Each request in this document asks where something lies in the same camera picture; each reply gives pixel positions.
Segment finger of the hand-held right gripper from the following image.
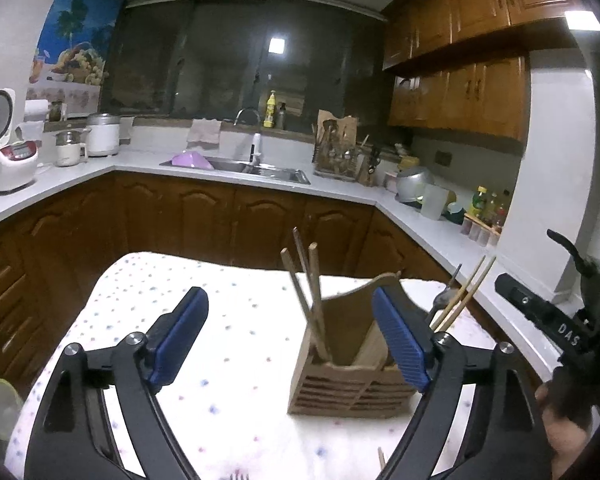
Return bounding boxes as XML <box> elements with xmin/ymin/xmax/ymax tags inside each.
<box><xmin>495</xmin><ymin>273</ymin><xmax>549</xmax><ymax>331</ymax></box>

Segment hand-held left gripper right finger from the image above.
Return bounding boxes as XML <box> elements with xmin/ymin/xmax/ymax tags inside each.
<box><xmin>371</xmin><ymin>286</ymin><xmax>553</xmax><ymax>480</ymax></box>

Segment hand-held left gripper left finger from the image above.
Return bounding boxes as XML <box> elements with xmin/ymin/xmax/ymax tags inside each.
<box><xmin>24</xmin><ymin>286</ymin><xmax>210</xmax><ymax>480</ymax></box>

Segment wooden utensil holder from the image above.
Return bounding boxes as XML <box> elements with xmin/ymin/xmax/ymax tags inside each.
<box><xmin>287</xmin><ymin>272</ymin><xmax>428</xmax><ymax>417</ymax></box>

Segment person's right hand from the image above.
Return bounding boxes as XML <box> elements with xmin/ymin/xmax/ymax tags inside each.
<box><xmin>535</xmin><ymin>381</ymin><xmax>600</xmax><ymax>480</ymax></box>

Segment floral white tablecloth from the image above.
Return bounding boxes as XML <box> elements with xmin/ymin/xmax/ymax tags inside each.
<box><xmin>5</xmin><ymin>252</ymin><xmax>481</xmax><ymax>480</ymax></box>

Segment row of spice jars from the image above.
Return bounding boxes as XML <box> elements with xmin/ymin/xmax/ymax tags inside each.
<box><xmin>460</xmin><ymin>212</ymin><xmax>503</xmax><ymax>248</ymax></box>

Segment dark sauce bottle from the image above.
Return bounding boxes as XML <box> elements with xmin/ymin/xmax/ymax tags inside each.
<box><xmin>490</xmin><ymin>190</ymin><xmax>511</xmax><ymax>228</ymax></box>

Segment oil bottle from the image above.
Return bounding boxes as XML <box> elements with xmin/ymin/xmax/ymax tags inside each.
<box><xmin>469</xmin><ymin>186</ymin><xmax>488</xmax><ymax>221</ymax></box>

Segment translucent white cup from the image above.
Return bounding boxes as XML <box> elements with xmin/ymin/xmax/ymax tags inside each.
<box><xmin>420</xmin><ymin>183</ymin><xmax>456</xmax><ymax>221</ymax></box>

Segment silver pot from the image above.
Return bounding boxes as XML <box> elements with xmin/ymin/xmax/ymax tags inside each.
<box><xmin>395</xmin><ymin>167</ymin><xmax>436</xmax><ymax>203</ymax></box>

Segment purple basin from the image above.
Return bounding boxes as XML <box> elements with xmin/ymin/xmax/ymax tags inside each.
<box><xmin>171</xmin><ymin>151</ymin><xmax>215</xmax><ymax>170</ymax></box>

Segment knife block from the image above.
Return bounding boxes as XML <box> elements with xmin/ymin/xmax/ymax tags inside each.
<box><xmin>357</xmin><ymin>145</ymin><xmax>383</xmax><ymax>187</ymax></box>

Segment steel sink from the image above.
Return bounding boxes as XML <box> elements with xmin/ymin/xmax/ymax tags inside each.
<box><xmin>159</xmin><ymin>156</ymin><xmax>312</xmax><ymax>186</ymax></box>

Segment green-lidded container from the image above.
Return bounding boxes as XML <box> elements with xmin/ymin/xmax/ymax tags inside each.
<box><xmin>0</xmin><ymin>377</ymin><xmax>25</xmax><ymax>443</ymax></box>

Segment pink cloth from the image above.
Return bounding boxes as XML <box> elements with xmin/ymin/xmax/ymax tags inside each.
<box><xmin>186</xmin><ymin>119</ymin><xmax>222</xmax><ymax>150</ymax></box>

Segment white cylindrical cooker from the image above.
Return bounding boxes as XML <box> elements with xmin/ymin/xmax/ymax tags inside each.
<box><xmin>86</xmin><ymin>113</ymin><xmax>122</xmax><ymax>157</ymax></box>

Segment small white lidded pot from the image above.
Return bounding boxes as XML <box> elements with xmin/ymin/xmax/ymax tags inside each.
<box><xmin>54</xmin><ymin>129</ymin><xmax>88</xmax><ymax>167</ymax></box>

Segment wooden cutting board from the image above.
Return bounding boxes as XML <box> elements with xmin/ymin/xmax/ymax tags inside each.
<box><xmin>316</xmin><ymin>109</ymin><xmax>358</xmax><ymax>146</ymax></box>

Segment chrome faucet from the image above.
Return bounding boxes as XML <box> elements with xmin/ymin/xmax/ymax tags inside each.
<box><xmin>233</xmin><ymin>108</ymin><xmax>262</xmax><ymax>128</ymax></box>

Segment large white rice cooker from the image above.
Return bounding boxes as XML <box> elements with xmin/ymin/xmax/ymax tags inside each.
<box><xmin>0</xmin><ymin>87</ymin><xmax>41</xmax><ymax>193</ymax></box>

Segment paper towel roll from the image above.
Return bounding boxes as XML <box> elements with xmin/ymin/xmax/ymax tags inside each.
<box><xmin>24</xmin><ymin>100</ymin><xmax>50</xmax><ymax>123</ymax></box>

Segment dark window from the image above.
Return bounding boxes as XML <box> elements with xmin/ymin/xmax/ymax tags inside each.
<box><xmin>105</xmin><ymin>0</ymin><xmax>388</xmax><ymax>131</ymax></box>

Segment ceiling light panel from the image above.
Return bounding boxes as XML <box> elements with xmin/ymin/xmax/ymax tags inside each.
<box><xmin>564</xmin><ymin>10</ymin><xmax>600</xmax><ymax>32</ymax></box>

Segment thin-handled metal utensil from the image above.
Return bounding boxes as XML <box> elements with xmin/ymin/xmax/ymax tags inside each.
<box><xmin>427</xmin><ymin>263</ymin><xmax>463</xmax><ymax>323</ymax></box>

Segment wire dish rack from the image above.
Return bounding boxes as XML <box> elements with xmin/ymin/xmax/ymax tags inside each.
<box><xmin>312</xmin><ymin>132</ymin><xmax>366</xmax><ymax>181</ymax></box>

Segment brown wall cabinets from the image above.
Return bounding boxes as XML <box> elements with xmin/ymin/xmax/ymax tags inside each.
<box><xmin>382</xmin><ymin>0</ymin><xmax>588</xmax><ymax>143</ymax></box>

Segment wall poster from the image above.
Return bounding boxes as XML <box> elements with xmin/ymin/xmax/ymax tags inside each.
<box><xmin>27</xmin><ymin>0</ymin><xmax>126</xmax><ymax>106</ymax></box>

